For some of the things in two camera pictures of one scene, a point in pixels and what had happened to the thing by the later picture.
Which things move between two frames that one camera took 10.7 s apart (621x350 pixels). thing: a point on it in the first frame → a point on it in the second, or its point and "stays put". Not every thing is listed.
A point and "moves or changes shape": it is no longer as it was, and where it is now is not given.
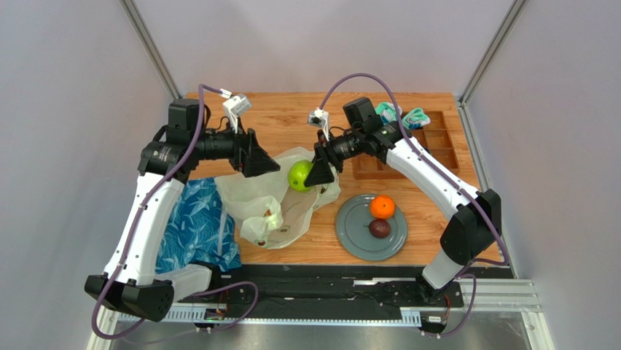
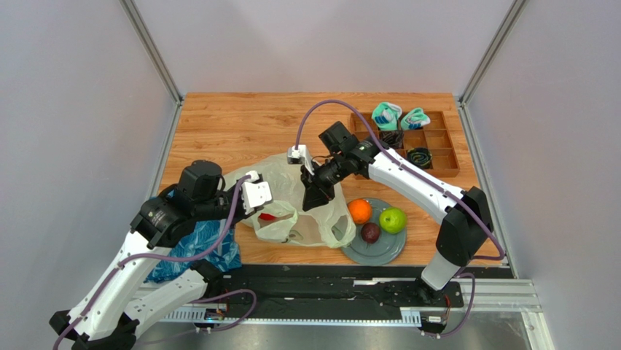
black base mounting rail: (325, 289) stays put
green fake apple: (297, 175) → (392, 220)
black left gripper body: (237, 159) → (223, 203)
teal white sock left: (387, 111) stays put
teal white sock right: (415, 118) stays put
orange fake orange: (382, 207) → (360, 210)
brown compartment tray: (434, 139) stays put
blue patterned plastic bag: (199, 230) stays put
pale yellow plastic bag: (270, 213) moves or changes shape
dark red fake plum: (379, 228) → (370, 232)
